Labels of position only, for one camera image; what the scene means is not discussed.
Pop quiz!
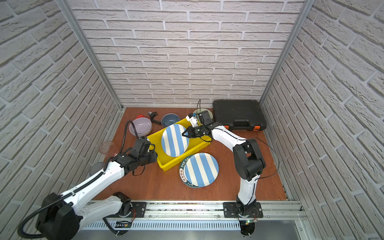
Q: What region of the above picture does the blue white striped plate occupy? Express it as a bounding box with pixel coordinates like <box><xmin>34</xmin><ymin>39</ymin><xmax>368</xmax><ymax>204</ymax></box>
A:
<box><xmin>161</xmin><ymin>124</ymin><xmax>189</xmax><ymax>158</ymax></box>

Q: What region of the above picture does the green rimmed white plate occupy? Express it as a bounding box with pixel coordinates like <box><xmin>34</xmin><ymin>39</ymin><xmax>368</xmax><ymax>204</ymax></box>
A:
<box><xmin>179</xmin><ymin>155</ymin><xmax>199</xmax><ymax>189</ymax></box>

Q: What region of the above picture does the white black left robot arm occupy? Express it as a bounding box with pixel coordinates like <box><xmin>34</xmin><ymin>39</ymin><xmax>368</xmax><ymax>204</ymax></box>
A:
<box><xmin>36</xmin><ymin>150</ymin><xmax>158</xmax><ymax>240</ymax></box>

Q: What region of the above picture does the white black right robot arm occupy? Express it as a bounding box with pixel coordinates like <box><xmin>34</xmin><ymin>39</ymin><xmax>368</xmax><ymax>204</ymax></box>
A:
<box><xmin>182</xmin><ymin>123</ymin><xmax>266</xmax><ymax>215</ymax></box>

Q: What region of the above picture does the pale green ceramic bowl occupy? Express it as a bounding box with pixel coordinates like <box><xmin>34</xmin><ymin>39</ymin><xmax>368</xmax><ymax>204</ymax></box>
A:
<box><xmin>193</xmin><ymin>108</ymin><xmax>214</xmax><ymax>119</ymax></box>

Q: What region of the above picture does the dark blue glazed bowl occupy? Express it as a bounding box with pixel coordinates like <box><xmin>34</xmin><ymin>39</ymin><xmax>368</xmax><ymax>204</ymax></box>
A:
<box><xmin>161</xmin><ymin>113</ymin><xmax>180</xmax><ymax>128</ymax></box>

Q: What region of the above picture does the clear pink plastic cup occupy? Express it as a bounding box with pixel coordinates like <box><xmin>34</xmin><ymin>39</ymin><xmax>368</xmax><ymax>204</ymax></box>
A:
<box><xmin>99</xmin><ymin>141</ymin><xmax>120</xmax><ymax>159</ymax></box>

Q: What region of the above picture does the lavender ceramic bowl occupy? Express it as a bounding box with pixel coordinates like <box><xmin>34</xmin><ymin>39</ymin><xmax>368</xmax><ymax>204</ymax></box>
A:
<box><xmin>129</xmin><ymin>117</ymin><xmax>152</xmax><ymax>138</ymax></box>

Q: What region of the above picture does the black plastic tool case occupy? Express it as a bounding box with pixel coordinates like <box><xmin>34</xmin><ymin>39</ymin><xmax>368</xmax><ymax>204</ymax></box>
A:
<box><xmin>213</xmin><ymin>100</ymin><xmax>267</xmax><ymax>132</ymax></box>

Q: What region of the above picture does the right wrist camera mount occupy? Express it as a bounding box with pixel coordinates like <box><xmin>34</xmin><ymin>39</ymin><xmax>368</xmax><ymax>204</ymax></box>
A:
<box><xmin>186</xmin><ymin>112</ymin><xmax>214</xmax><ymax>127</ymax></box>

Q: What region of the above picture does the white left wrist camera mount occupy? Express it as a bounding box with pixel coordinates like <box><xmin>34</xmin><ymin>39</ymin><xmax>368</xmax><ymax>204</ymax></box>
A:
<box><xmin>132</xmin><ymin>138</ymin><xmax>151</xmax><ymax>155</ymax></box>

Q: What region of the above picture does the black handled tool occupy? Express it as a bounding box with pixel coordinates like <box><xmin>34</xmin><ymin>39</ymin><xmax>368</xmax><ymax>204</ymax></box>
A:
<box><xmin>148</xmin><ymin>112</ymin><xmax>162</xmax><ymax>125</ymax></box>

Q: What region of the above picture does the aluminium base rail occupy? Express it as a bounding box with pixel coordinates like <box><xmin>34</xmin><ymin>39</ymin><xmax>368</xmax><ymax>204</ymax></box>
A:
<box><xmin>83</xmin><ymin>200</ymin><xmax>307</xmax><ymax>232</ymax></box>

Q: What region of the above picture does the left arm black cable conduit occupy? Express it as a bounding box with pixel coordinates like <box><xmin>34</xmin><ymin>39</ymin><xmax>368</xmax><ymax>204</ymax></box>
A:
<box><xmin>17</xmin><ymin>120</ymin><xmax>142</xmax><ymax>240</ymax></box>

